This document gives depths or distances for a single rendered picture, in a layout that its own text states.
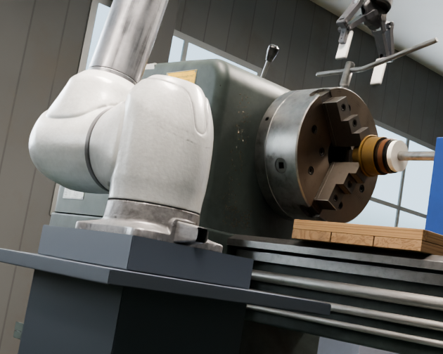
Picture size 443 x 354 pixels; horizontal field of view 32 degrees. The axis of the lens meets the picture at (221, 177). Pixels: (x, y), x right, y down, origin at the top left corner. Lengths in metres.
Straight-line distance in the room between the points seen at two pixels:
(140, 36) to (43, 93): 3.28
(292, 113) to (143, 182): 0.59
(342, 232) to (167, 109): 0.47
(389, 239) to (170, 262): 0.47
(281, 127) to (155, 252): 0.66
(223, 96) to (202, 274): 0.63
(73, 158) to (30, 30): 3.41
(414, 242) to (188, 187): 0.44
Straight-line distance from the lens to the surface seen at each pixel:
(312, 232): 1.54
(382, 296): 1.44
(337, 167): 1.71
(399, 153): 1.66
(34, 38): 4.71
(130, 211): 1.19
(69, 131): 1.34
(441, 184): 1.56
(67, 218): 2.05
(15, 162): 4.60
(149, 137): 1.20
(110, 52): 1.43
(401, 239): 1.41
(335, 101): 1.69
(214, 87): 1.71
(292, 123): 1.67
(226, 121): 1.70
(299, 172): 1.65
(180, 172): 1.19
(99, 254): 1.14
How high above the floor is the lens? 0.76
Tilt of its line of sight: 8 degrees up
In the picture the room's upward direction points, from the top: 10 degrees clockwise
